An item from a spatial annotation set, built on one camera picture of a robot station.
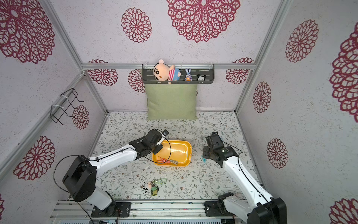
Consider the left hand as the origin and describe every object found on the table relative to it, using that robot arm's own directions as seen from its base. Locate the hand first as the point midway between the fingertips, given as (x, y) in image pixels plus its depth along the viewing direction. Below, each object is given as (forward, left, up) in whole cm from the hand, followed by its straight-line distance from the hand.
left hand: (156, 141), depth 89 cm
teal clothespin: (-8, -31, -11) cm, 34 cm away
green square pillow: (+29, -9, +8) cm, 31 cm away
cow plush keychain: (-25, +4, -8) cm, 27 cm away
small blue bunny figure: (+33, -21, +24) cm, 46 cm away
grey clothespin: (-10, -11, -9) cm, 17 cm away
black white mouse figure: (+35, -29, +23) cm, 51 cm away
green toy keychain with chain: (-26, -1, -9) cm, 28 cm away
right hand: (-7, -31, +3) cm, 32 cm away
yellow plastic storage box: (-5, -11, -8) cm, 15 cm away
